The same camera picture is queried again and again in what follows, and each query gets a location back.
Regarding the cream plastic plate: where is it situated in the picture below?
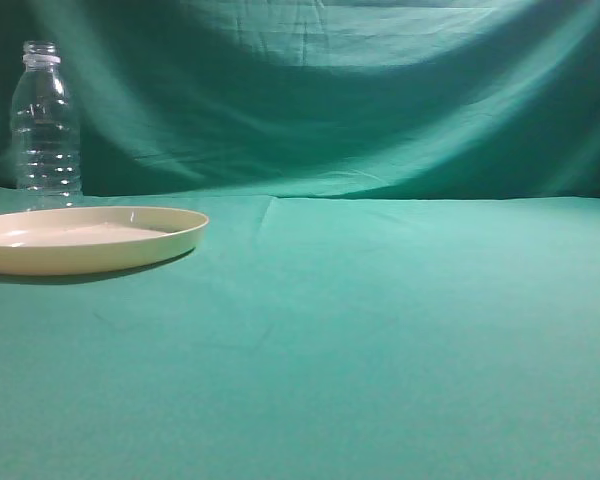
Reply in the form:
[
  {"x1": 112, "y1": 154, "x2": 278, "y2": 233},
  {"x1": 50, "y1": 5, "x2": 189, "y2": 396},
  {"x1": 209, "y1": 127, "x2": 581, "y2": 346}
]
[{"x1": 0, "y1": 206, "x2": 209, "y2": 276}]

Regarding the clear plastic bottle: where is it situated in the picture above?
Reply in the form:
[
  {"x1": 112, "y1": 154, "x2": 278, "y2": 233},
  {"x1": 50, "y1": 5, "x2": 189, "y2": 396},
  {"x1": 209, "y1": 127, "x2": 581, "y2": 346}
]
[{"x1": 10, "y1": 41, "x2": 82, "y2": 209}]

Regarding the green cloth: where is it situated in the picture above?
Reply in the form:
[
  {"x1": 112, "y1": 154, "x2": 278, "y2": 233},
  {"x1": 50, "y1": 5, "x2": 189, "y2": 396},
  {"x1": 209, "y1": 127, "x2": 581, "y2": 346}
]
[{"x1": 0, "y1": 1, "x2": 600, "y2": 479}]

